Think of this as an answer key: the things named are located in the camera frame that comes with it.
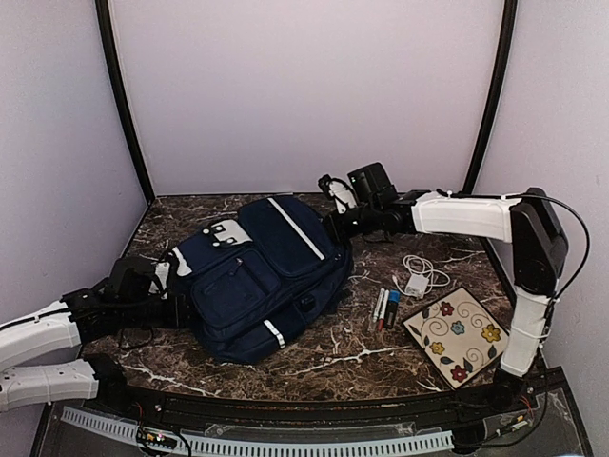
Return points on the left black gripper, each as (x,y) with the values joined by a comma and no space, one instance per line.
(180,307)

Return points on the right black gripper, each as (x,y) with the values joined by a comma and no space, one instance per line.
(338,231)

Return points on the navy blue student backpack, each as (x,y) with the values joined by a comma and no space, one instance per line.
(256,282)

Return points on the black marker blue cap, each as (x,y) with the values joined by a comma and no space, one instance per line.
(391,308)

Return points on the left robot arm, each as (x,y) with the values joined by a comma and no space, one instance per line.
(138,293)

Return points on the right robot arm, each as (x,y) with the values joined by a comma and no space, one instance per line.
(367,201)

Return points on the white USB charger block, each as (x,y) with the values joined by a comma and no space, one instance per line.
(416,286)

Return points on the small circuit board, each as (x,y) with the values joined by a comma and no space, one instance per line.
(152,439)

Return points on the floral square plate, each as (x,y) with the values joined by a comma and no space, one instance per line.
(459,336)

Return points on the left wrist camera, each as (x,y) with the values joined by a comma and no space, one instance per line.
(165,273)

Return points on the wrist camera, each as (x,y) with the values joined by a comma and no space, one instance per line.
(338,191)
(165,273)

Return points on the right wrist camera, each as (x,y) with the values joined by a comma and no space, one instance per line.
(338,191)

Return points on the grey slotted cable duct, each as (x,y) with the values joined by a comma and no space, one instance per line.
(225,440)

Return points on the black front rail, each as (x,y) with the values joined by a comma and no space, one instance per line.
(459,408)

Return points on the right black frame post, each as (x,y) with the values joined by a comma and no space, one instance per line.
(508,21)

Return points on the black frame post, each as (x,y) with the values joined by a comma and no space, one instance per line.
(508,21)
(120,96)

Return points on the left black frame post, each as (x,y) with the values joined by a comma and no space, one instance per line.
(120,96)

